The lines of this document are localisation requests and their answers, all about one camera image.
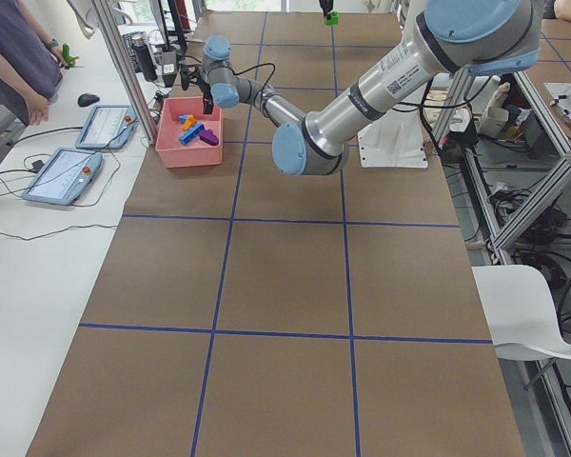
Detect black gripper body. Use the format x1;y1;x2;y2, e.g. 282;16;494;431
197;67;214;105

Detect green block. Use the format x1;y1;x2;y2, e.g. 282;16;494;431
324;11;339;26

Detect orange block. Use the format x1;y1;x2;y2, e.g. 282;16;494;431
180;114;198;131

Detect purple block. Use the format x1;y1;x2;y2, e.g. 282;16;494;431
199;129;220;147

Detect long blue block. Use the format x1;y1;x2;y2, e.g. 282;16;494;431
179;123;205;146

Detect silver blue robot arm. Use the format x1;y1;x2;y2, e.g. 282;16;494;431
202;0;543;176

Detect pink plastic box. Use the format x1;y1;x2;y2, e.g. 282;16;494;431
155;97;223;168

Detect person's bare hand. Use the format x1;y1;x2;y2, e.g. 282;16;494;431
25;93;49;126

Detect upper teach pendant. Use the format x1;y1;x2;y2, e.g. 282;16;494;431
75;105;137;149

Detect teach pendant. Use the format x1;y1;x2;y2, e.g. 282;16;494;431
75;105;137;149
21;148;104;206

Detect black computer mouse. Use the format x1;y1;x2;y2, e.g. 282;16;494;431
77;93;100;108

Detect green toy figure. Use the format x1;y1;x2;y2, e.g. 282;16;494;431
61;43;79;70

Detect lower teach pendant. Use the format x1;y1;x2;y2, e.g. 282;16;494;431
21;148;104;206

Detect person in purple shirt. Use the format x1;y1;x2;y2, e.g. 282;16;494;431
0;1;66;126

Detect white plastic chair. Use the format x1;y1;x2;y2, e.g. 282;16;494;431
472;265;571;361

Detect aluminium frame post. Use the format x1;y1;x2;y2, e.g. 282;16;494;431
90;0;158;146

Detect white camera stand base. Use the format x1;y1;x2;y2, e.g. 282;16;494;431
356;0;431;170

